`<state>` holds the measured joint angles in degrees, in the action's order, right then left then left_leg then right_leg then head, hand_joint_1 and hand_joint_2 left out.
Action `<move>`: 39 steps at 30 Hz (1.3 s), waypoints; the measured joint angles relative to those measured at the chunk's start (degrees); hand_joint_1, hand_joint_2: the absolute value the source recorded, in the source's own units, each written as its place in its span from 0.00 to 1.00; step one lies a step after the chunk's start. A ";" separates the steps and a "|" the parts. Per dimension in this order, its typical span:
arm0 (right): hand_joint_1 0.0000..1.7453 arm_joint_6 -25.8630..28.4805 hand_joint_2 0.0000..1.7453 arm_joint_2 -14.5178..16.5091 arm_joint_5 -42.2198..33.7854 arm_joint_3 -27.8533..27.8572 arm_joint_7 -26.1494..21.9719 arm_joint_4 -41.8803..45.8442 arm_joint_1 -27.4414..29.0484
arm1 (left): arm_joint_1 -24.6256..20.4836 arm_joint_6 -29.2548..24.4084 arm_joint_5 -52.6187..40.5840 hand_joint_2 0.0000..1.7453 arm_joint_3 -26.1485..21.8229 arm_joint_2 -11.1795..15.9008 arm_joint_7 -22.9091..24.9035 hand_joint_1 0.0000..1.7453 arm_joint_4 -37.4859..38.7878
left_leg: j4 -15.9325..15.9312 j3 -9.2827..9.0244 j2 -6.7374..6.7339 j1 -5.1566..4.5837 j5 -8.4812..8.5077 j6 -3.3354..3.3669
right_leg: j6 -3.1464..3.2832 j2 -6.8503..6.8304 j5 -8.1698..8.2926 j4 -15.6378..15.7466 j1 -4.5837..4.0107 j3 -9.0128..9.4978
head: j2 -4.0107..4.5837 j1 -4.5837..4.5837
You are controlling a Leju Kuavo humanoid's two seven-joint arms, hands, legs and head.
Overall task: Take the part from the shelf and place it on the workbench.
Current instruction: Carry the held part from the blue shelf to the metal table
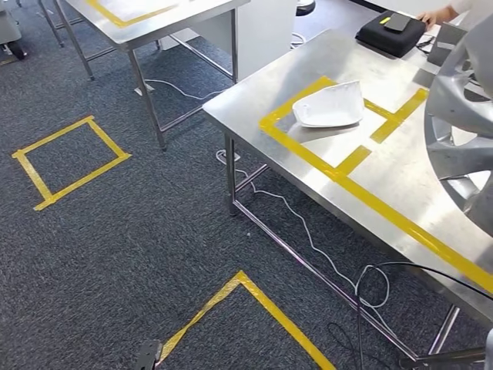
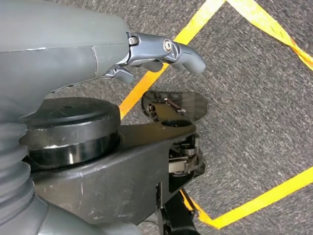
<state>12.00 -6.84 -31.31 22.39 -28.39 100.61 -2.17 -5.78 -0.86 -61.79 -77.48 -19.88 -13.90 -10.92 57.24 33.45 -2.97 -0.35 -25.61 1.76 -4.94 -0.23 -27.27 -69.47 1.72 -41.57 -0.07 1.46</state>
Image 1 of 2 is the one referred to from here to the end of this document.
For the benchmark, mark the silver plastic hubcap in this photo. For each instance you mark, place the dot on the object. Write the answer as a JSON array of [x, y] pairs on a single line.
[[446, 102]]

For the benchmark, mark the white mirror cover part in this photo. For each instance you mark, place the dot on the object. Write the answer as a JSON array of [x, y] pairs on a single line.
[[331, 104]]

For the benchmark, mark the steel workbench table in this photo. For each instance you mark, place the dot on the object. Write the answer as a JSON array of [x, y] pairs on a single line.
[[385, 168]]

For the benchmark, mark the yellow tape on workbench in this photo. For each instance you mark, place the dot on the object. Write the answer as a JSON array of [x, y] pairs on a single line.
[[385, 207]]

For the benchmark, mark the white cabinet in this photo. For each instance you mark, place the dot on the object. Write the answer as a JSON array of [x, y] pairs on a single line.
[[265, 35]]

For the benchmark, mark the black round stool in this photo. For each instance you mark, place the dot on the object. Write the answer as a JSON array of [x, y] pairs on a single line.
[[304, 5]]

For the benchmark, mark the black left robot foot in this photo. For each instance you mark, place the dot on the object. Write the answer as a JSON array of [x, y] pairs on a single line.
[[148, 356]]

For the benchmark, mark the yellow tape on table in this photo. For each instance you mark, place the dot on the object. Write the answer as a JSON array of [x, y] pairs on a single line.
[[123, 21]]

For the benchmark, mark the black zip case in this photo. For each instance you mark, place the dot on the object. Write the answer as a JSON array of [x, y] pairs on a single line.
[[389, 41]]

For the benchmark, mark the dark phone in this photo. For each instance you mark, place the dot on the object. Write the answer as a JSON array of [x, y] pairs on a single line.
[[397, 22]]

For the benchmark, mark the person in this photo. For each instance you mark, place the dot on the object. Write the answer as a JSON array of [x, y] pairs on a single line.
[[442, 14]]

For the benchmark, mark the grey wheeled cart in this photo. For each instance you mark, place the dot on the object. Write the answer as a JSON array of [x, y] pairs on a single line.
[[10, 25]]

